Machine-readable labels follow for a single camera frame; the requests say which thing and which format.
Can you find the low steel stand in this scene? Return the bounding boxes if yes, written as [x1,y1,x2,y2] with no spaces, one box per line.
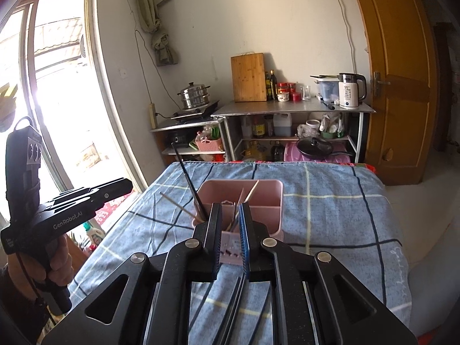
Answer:
[150,117,228,162]

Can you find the green cap detergent bottle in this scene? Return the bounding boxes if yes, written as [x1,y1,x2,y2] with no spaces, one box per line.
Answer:
[83,222,106,249]

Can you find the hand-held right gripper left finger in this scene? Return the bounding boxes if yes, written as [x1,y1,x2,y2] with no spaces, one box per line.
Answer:
[41,203,223,345]

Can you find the brown wooden door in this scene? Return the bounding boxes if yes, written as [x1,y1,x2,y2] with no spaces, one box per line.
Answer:
[347,0,440,187]

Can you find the red floor mat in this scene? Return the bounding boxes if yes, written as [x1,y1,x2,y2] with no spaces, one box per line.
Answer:
[95,194,133,229]

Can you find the metal door handle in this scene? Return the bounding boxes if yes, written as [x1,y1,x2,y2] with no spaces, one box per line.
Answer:
[373,72,391,97]

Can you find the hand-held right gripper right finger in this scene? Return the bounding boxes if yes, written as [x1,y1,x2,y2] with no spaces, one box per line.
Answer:
[239,203,419,345]

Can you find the pink plastic basket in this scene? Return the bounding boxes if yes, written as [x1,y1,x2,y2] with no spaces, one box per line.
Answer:
[192,180,284,267]

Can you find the dark patterned chopstick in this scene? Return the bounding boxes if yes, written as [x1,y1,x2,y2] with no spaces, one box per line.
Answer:
[229,201,241,232]

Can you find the black pan with lid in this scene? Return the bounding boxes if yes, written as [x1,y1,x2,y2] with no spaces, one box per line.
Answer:
[296,137,355,161]

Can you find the cream chopstick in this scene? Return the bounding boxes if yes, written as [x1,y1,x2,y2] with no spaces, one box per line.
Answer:
[244,181,260,204]

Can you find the light wooden chopstick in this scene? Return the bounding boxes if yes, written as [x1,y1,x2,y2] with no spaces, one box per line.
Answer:
[159,192,202,222]

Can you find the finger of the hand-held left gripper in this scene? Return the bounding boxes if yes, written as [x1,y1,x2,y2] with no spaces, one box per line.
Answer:
[54,178,127,198]
[39,181,133,213]

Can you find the tied grey curtain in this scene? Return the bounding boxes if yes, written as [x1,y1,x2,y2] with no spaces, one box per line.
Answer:
[136,0,179,67]

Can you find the black chopstick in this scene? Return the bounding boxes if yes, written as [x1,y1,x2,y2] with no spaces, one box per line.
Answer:
[172,142,208,221]

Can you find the white electric kettle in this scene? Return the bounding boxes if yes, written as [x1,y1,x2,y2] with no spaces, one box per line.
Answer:
[338,72,367,110]

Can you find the blue plaid tablecloth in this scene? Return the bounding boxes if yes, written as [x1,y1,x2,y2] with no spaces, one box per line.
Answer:
[68,162,410,345]

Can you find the clear plastic container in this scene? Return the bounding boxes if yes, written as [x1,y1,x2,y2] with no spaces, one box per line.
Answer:
[315,76,340,102]

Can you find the red jars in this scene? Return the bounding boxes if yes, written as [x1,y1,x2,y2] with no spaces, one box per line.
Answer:
[277,83,302,102]

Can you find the steel kitchen table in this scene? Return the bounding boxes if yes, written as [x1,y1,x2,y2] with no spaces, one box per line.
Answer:
[211,100,376,163]

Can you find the steel steamer pot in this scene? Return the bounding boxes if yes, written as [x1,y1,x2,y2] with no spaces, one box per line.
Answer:
[177,82,211,110]

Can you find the pink woven basket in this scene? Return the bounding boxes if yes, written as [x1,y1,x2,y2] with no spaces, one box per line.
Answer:
[195,137,224,152]

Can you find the sliding glass door frame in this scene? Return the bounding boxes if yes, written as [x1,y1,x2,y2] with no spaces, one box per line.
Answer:
[0,0,148,231]

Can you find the person's left forearm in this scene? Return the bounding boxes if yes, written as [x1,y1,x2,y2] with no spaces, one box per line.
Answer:
[0,266,51,345]

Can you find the person's left hand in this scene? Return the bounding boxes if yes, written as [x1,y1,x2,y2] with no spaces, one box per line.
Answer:
[7,235,74,296]

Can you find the black induction cooker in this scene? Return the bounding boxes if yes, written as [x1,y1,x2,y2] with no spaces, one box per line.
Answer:
[170,100,220,121]

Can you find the white plastic jug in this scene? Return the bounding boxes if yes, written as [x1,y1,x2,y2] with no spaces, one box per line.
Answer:
[273,113,293,137]

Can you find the wooden cutting board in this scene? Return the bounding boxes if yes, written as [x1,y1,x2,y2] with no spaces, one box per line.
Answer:
[231,53,267,102]

